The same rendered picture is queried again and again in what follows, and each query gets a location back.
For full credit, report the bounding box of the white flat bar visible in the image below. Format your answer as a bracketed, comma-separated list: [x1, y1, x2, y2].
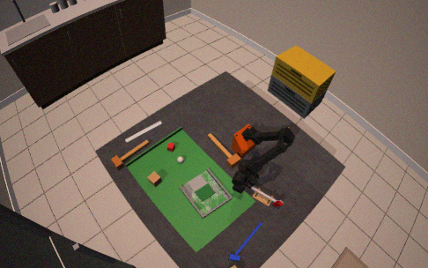
[125, 121, 162, 142]

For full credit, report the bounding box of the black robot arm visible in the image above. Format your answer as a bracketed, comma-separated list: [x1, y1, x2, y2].
[232, 127, 295, 186]

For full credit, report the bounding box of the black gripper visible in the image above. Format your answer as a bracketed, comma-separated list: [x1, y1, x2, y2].
[232, 183, 245, 193]

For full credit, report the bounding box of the green flat mat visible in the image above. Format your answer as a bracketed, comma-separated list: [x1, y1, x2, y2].
[128, 130, 256, 252]

